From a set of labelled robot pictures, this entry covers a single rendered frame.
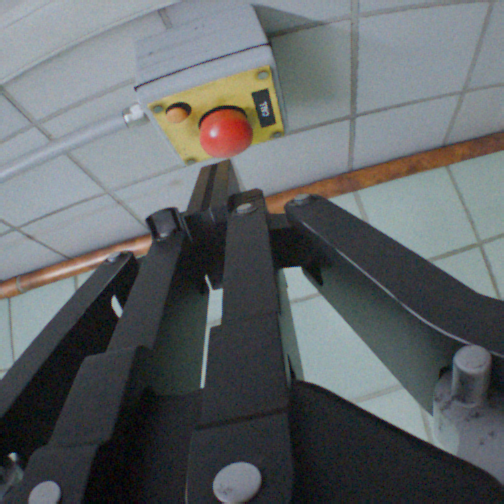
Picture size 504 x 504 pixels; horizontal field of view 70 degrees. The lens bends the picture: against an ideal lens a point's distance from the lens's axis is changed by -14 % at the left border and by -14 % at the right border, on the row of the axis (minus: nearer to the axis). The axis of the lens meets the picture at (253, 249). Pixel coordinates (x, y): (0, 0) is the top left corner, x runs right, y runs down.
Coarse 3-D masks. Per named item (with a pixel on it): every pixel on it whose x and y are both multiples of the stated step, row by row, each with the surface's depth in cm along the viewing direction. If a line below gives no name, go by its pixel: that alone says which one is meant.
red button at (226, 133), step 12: (204, 120) 29; (216, 120) 28; (228, 120) 28; (240, 120) 28; (204, 132) 29; (216, 132) 28; (228, 132) 28; (240, 132) 28; (252, 132) 30; (204, 144) 29; (216, 144) 29; (228, 144) 29; (240, 144) 29; (216, 156) 30; (228, 156) 30
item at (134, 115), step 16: (128, 112) 31; (144, 112) 31; (80, 128) 32; (96, 128) 32; (112, 128) 32; (48, 144) 32; (64, 144) 32; (80, 144) 33; (16, 160) 33; (32, 160) 33; (48, 160) 33; (0, 176) 33
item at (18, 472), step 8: (8, 456) 7; (0, 464) 7; (8, 464) 7; (16, 464) 7; (0, 472) 6; (8, 472) 6; (16, 472) 6; (0, 480) 6; (8, 480) 6; (16, 480) 6; (0, 488) 6; (8, 488) 6; (0, 496) 6
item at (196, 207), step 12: (204, 168) 19; (204, 180) 17; (192, 192) 16; (204, 192) 15; (192, 204) 14; (204, 204) 14; (192, 216) 14; (204, 216) 14; (192, 228) 14; (204, 228) 14; (204, 240) 14; (204, 252) 14; (216, 252) 14; (204, 264) 14; (216, 264) 14; (216, 276) 15; (216, 288) 15
